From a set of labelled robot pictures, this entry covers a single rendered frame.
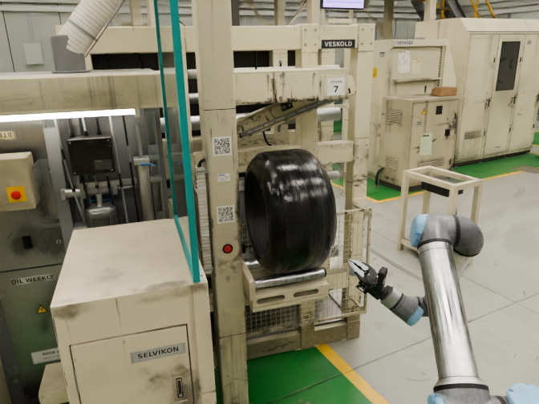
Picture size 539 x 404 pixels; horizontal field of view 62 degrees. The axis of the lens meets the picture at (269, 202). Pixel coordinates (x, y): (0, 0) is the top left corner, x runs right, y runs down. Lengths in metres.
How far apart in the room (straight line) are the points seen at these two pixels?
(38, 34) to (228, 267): 9.12
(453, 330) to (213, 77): 1.20
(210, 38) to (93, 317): 1.06
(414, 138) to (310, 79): 4.17
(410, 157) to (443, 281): 4.79
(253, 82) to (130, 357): 1.28
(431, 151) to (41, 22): 7.95
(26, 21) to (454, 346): 10.09
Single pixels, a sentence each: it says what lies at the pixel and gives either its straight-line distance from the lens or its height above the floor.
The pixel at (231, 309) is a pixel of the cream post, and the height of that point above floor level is 0.76.
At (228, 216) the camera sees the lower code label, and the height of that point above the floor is 1.21.
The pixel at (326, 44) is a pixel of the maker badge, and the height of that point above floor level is 1.90.
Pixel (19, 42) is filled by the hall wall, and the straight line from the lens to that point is 10.67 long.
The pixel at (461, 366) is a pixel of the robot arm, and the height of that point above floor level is 1.00.
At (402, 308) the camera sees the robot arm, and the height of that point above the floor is 0.84.
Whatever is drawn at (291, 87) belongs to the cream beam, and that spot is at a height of 1.70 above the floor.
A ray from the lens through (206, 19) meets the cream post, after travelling 1.77.
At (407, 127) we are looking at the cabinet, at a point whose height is 0.90.
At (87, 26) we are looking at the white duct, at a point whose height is 1.97.
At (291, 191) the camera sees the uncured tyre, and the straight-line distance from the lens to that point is 1.78.
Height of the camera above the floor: 1.86
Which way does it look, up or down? 19 degrees down
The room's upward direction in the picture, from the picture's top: 1 degrees counter-clockwise
